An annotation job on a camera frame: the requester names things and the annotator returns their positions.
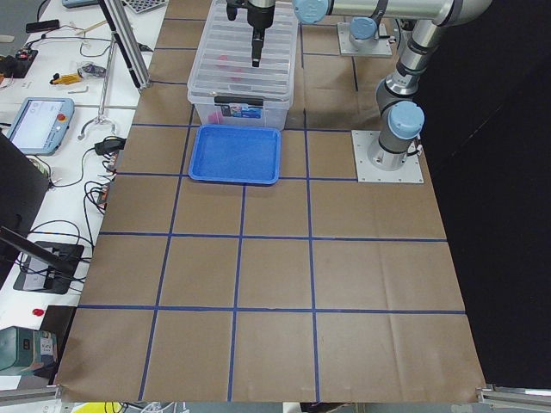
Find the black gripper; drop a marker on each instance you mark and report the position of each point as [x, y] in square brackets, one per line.
[259, 18]

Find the clear plastic box lid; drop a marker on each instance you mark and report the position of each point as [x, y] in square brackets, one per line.
[275, 74]

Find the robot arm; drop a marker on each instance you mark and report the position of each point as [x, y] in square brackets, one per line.
[401, 119]
[365, 28]

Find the clear plastic storage box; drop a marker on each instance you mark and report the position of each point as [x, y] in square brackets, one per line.
[273, 114]

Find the green box device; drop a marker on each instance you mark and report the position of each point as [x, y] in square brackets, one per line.
[25, 351]

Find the blue plastic tray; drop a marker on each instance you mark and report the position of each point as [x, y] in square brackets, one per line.
[236, 154]

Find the calibration checker board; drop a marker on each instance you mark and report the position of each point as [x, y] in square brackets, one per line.
[142, 6]

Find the metal grabber tool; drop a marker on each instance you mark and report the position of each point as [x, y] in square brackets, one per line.
[101, 118]

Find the hex key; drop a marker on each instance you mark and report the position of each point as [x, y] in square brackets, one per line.
[79, 91]

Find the black power adapter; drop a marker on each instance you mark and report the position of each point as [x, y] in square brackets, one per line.
[109, 145]

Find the orange tool on desk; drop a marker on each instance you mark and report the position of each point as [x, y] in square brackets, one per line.
[66, 79]

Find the black handheld device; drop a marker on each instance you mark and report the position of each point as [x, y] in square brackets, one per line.
[36, 27]

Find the teach pendant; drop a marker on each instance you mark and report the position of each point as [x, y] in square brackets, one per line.
[41, 124]

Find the black monitor stand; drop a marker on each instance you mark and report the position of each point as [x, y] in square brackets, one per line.
[23, 188]

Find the black laptop stand base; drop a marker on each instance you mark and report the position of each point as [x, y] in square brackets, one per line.
[37, 276]

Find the black box latch handle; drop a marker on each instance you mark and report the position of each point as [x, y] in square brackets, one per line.
[251, 101]

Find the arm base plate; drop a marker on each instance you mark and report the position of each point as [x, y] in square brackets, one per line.
[375, 165]
[377, 46]

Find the aluminium frame post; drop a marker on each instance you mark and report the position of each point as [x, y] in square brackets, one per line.
[125, 39]

